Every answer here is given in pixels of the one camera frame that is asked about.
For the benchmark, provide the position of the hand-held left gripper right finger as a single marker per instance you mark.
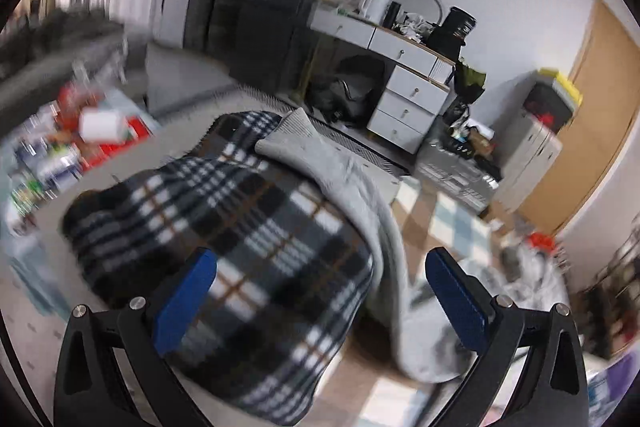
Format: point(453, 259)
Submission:
point(457, 302)

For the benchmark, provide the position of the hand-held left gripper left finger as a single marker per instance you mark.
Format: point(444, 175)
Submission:
point(182, 307)

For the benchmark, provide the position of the black white plaid shirt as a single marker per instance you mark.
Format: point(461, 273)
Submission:
point(250, 217)

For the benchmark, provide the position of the grey sweatshirt red print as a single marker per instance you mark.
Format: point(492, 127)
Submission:
point(350, 187)

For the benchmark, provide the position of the grey sofa with clothes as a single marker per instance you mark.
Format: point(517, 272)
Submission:
point(55, 42)

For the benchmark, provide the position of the pale crumpled garment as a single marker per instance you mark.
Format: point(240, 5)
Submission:
point(530, 272)

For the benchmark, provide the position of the brown blue checkered tablecloth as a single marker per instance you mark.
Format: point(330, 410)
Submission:
point(440, 217)

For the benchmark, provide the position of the orange plastic bag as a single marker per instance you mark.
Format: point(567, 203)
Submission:
point(541, 241)

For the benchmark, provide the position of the silver suitcase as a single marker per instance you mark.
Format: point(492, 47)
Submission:
point(455, 177)

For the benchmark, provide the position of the shoe rack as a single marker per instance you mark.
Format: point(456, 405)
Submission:
point(615, 287)

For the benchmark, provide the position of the low table pale blue cloth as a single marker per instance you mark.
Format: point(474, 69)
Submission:
point(30, 257)

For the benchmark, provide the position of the white suitcase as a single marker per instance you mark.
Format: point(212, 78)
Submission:
point(530, 157)

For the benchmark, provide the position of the grey drawer cabinet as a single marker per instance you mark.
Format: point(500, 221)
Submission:
point(165, 142)

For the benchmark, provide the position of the purple bag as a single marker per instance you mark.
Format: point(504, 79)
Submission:
point(620, 382)

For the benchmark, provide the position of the red flat box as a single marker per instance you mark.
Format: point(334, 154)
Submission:
point(135, 132)

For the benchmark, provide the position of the white toilet paper roll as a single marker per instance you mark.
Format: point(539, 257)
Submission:
point(102, 127)

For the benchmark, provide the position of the pile of snack packets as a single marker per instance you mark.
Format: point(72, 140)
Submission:
point(45, 162)

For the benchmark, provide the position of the white desk with drawers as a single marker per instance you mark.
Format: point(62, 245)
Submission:
point(405, 107)

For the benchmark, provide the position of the dark green wrapped bouquet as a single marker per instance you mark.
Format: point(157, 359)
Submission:
point(470, 82)

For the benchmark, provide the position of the wooden door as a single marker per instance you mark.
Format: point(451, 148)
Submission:
point(595, 122)

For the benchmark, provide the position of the black bag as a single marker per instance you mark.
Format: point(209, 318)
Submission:
point(350, 87)

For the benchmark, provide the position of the yellow lid shoe box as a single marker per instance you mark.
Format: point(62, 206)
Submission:
point(565, 82)

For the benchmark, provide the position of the black thermos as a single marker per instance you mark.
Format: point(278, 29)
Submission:
point(394, 14)

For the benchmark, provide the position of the white electric kettle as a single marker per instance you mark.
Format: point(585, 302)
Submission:
point(374, 7)

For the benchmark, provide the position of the dark grey refrigerator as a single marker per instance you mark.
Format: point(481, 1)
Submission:
point(285, 17)

